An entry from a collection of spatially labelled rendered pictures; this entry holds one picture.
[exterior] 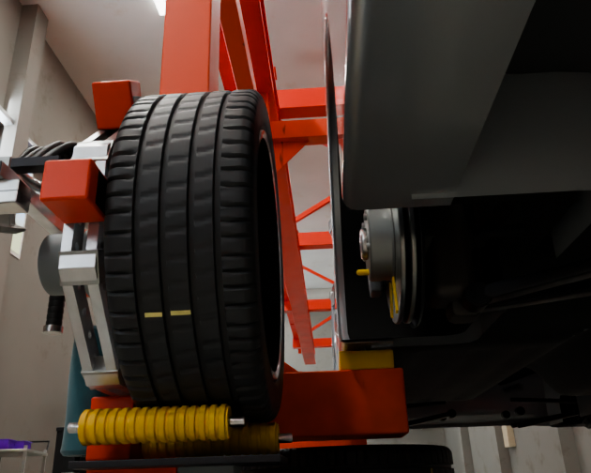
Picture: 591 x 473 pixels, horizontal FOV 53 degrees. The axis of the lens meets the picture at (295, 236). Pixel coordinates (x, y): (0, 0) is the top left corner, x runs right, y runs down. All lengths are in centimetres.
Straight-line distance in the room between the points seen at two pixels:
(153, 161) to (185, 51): 112
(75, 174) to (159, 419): 41
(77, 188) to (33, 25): 813
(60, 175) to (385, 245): 57
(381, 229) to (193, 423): 48
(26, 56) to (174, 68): 677
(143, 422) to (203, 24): 143
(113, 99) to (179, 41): 91
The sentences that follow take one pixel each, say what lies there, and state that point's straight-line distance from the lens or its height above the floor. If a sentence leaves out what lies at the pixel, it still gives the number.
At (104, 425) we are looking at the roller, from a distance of 106.
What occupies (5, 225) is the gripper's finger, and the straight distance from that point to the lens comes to 145.
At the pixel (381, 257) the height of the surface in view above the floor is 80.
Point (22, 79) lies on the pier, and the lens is 854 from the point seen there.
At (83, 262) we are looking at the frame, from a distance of 100.
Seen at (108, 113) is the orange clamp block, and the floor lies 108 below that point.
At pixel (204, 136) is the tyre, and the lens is 99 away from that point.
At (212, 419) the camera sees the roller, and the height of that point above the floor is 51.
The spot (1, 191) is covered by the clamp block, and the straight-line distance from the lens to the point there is 122.
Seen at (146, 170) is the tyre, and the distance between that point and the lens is 97.
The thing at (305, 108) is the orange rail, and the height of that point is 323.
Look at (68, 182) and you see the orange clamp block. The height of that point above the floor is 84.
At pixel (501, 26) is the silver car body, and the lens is 53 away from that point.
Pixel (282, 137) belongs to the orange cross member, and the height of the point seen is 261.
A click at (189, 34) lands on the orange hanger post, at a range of 211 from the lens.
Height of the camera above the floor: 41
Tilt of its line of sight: 23 degrees up
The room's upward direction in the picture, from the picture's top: 2 degrees counter-clockwise
